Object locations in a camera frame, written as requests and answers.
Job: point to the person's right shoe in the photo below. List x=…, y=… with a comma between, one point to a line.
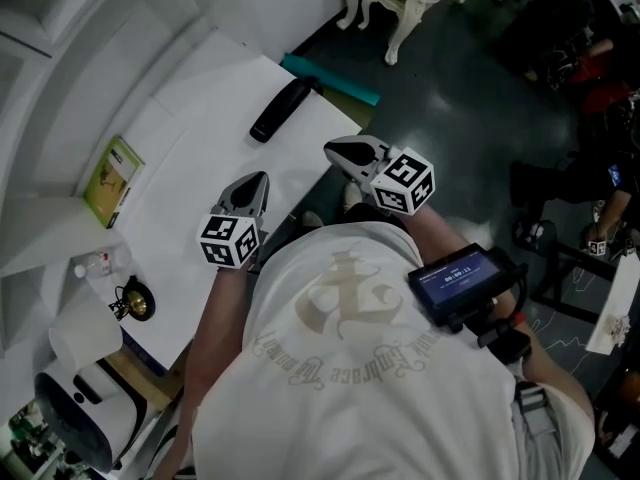
x=352, y=197

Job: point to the teal rolled mat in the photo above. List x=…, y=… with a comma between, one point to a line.
x=345, y=85

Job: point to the white black-trimmed appliance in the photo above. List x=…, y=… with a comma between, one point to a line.
x=115, y=408

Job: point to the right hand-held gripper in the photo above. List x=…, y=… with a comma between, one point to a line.
x=405, y=183

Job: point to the person's left forearm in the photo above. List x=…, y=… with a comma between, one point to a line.
x=215, y=328

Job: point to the brown cardboard box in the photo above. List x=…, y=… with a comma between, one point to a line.
x=145, y=383

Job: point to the person's right forearm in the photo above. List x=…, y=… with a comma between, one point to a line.
x=440, y=238

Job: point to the black sandal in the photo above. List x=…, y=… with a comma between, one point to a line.
x=535, y=233

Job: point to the person's black shorts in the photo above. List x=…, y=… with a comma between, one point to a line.
x=370, y=213

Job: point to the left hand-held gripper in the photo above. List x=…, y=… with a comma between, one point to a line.
x=220, y=243

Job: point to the white flat board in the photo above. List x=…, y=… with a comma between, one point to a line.
x=620, y=293

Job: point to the clear plastic bottle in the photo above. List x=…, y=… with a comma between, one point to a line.
x=107, y=263

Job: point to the person's shoe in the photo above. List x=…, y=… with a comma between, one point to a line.
x=312, y=219
x=352, y=197

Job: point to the person's white printed t-shirt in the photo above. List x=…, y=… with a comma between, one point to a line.
x=350, y=393

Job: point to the dried flower bunch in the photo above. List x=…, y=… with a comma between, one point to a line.
x=616, y=328

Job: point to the person's left shoe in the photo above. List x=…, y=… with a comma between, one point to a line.
x=312, y=219

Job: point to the black metal frame stand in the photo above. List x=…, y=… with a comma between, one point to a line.
x=560, y=288

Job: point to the brass table lamp white shade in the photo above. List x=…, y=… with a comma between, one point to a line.
x=85, y=338

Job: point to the green book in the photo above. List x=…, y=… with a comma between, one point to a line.
x=112, y=183

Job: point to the white desk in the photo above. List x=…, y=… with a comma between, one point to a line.
x=210, y=168

